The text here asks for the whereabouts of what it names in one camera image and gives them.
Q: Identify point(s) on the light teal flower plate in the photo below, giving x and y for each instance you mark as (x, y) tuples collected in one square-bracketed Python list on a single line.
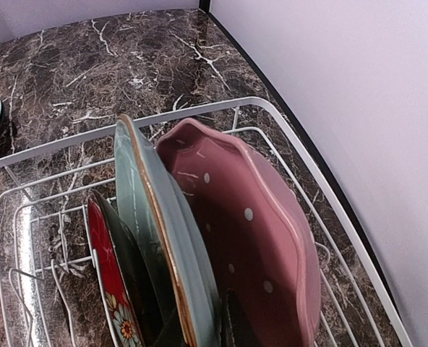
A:
[(157, 213)]

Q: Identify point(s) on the pink dotted bowl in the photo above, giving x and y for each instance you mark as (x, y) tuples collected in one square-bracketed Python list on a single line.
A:
[(256, 234)]

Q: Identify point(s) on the small red flower plate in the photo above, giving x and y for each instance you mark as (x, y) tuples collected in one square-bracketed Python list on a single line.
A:
[(128, 292)]

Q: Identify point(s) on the left black frame post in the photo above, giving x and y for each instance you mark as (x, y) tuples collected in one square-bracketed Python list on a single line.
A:
[(204, 5)]

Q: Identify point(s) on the white wire dish rack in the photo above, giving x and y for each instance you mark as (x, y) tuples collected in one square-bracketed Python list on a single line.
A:
[(49, 290)]

